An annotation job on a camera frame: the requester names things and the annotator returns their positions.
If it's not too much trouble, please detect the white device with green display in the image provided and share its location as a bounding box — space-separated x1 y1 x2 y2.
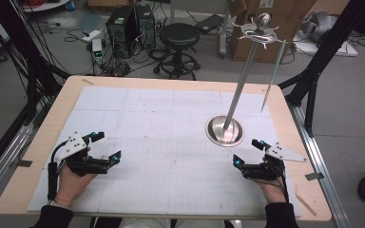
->
91 38 105 65

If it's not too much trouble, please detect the black round stool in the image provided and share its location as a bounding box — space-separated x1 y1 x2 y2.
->
152 22 202 81

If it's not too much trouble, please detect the person's right hand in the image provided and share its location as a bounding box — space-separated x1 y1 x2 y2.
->
254 176 288 204

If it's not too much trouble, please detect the thin black cable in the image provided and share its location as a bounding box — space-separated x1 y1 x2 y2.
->
280 175 291 204

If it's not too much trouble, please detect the dark tape piece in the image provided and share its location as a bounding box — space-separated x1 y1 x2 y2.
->
9 159 33 169
304 171 325 181

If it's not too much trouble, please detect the white power strip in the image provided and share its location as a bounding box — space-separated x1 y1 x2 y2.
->
81 29 103 43

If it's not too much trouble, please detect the silver bag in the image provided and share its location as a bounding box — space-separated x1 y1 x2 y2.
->
298 11 338 43

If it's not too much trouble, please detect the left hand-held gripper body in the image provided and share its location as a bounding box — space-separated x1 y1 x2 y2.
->
53 131 112 178

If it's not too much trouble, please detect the black metal frame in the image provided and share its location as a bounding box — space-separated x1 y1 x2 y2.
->
278 0 365 138
0 0 71 126

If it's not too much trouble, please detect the person's left hand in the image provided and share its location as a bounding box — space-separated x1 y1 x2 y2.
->
54 163 98 209

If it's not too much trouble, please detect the large cardboard box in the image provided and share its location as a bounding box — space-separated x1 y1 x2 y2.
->
229 0 317 65

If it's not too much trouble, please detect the aluminium rail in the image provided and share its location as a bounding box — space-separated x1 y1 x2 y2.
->
0 123 34 207
286 102 353 228

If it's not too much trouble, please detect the grey metal stand post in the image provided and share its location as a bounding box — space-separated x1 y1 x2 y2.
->
219 0 233 59

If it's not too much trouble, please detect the thick black cable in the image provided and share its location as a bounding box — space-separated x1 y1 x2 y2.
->
47 141 69 201

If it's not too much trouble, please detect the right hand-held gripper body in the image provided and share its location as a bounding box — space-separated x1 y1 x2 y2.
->
240 142 308 181

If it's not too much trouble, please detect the black flat device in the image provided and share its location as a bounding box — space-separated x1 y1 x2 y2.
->
195 13 224 34

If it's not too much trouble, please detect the steel utensil rack stand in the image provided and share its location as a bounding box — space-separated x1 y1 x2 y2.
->
204 12 284 148

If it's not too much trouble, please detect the large black computer tower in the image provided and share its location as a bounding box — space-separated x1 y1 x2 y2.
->
106 5 141 60

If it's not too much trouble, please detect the white grid mat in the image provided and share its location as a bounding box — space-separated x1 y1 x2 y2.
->
27 85 302 219

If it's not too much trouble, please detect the spatula with green handle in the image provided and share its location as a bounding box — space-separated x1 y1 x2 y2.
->
259 38 288 114

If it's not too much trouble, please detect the slim black computer tower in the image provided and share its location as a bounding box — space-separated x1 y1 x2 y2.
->
135 3 157 50

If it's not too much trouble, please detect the white flat board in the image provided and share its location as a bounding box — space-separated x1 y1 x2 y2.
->
292 32 359 58

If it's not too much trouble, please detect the bundle of black cables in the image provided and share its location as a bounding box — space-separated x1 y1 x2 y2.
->
100 59 131 78

